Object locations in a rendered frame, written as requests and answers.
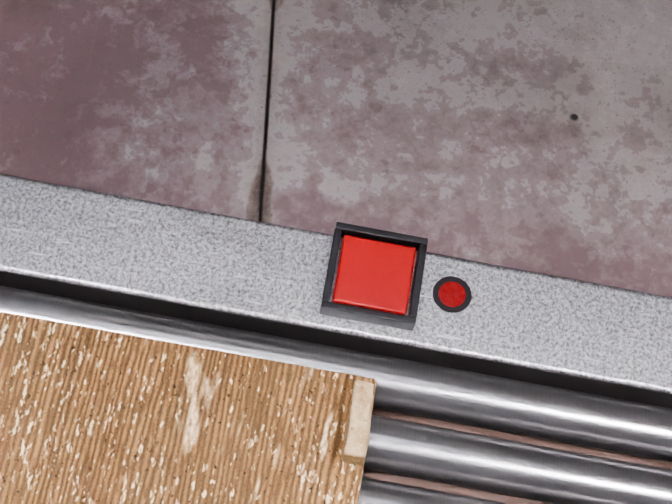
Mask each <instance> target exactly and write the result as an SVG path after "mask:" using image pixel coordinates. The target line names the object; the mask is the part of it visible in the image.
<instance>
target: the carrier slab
mask: <svg viewBox="0 0 672 504"><path fill-rule="evenodd" d="M356 380H361V381H365V382H369V383H372V384H374V390H373V402H372V411H373V404H374V398H375V391H376V385H377V380H376V379H373V378H367V377H362V376H356V375H351V374H345V373H339V372H334V371H328V370H323V369H317V368H312V367H306V366H300V365H295V364H289V363H284V362H278V361H273V360H267V359H261V358H256V357H250V356H245V355H239V354H234V353H228V352H222V351H217V350H211V349H206V348H200V347H195V346H189V345H184V344H178V343H172V342H167V341H161V340H156V339H150V338H145V337H139V336H133V335H128V334H122V333H117V332H111V331H106V330H100V329H94V328H89V327H83V326H78V325H72V324H67V323H61V322H55V321H50V320H44V319H39V318H33V317H28V316H22V315H16V314H11V313H5V312H0V504H358V501H359V494H360V488H361V482H362V475H363V469H364V462H365V460H364V462H363V463H362V464H361V465H355V464H349V463H345V462H343V461H342V460H341V453H342V446H343V439H344V433H345V427H346V421H347V416H348V410H349V404H350V400H351V395H352V389H353V385H354V382H355V381H356Z"/></svg>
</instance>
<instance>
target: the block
mask: <svg viewBox="0 0 672 504"><path fill-rule="evenodd" d="M373 390H374V384H372V383H369V382H365V381H361V380H356V381H355V382H354V385H353V389H352V395H351V400H350V404H349V410H348V416H347V421H346V427H345V433H344V439H343V446H342V453H341V460H342V461H343V462H345V463H349V464H355V465H361V464H362V463H363V462H364V460H365V456H366V453H367V449H368V444H369V436H370V425H371V412H372V402H373Z"/></svg>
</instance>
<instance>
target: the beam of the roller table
mask: <svg viewBox="0 0 672 504"><path fill-rule="evenodd" d="M333 237H334V235H330V234H325V233H319V232H314V231H308V230H303V229H297V228H292V227H286V226H281V225H275V224H270V223H265V222H259V221H254V220H248V219H243V218H237V217H232V216H226V215H221V214H216V213H210V212H205V211H199V210H194V209H188V208H183V207H177V206H172V205H167V204H161V203H156V202H150V201H145V200H139V199H134V198H128V197H123V196H118V195H112V194H107V193H101V192H96V191H90V190H85V189H79V188H74V187H69V186H63V185H58V184H52V183H47V182H41V181H36V180H30V179H25V178H20V177H14V176H9V175H3V174H0V286H6V287H11V288H17V289H22V290H28V291H33V292H38V293H44V294H49V295H55V296H60V297H66V298H71V299H77V300H82V301H87V302H93V303H98V304H104V305H109V306H115V307H120V308H126V309H131V310H137V311H142V312H147V313H153V314H158V315H164V316H169V317H175V318H180V319H186V320H191V321H197V322H202V323H207V324H213V325H218V326H224V327H229V328H235V329H240V330H246V331H251V332H257V333H262V334H267V335H273V336H278V337H284V338H289V339H295V340H300V341H306V342H311V343H317V344H322V345H327V346H333V347H338V348H344V349H349V350H355V351H360V352H366V353H371V354H377V355H382V356H387V357H393V358H398V359H404V360H409V361H415V362H420V363H426V364H431V365H437V366H442V367H447V368H453V369H458V370H464V371H469V372H475V373H480V374H486V375H491V376H497V377H502V378H507V379H513V380H518V381H524V382H529V383H535V384H540V385H546V386H551V387H557V388H562V389H567V390H573V391H578V392H584V393H589V394H595V395H600V396H606V397H611V398H616V399H622V400H627V401H633V402H638V403H644V404H649V405H655V406H660V407H666V408H671V409H672V297H668V296H662V295H657V294H651V293H646V292H640V291H635V290H629V289H624V288H619V287H613V286H608V285H602V284H597V283H591V282H586V281H580V280H575V279H570V278H564V277H559V276H553V275H548V274H542V273H537V272H531V271H526V270H521V269H515V268H510V267H504V266H499V265H493V264H488V263H482V262H477V261H472V260H466V259H461V258H455V257H450V256H444V255H439V254H433V253H428V252H426V258H425V265H424V271H423V278H422V285H421V291H420V298H419V305H418V312H417V317H416V324H415V327H414V329H413V331H409V330H404V329H398V328H393V327H387V326H382V325H376V324H371V323H366V322H360V321H355V320H349V319H344V318H338V317H333V316H327V315H322V314H320V307H321V302H322V297H323V291H324V286H325V280H326V275H327V269H328V264H329V259H330V253H331V248H332V242H333ZM447 276H454V277H458V278H460V279H462V280H464V281H465V282H466V283H467V284H468V286H469V287H470V290H471V294H472V298H471V302H470V304H469V305H468V307H467V308H466V309H464V310H463V311H461V312H458V313H449V312H446V311H444V310H442V309H440V308H439V307H438V306H437V305H436V303H435V302H434V299H433V288H434V286H435V284H436V283H437V281H439V280H440V279H442V278H444V277H447Z"/></svg>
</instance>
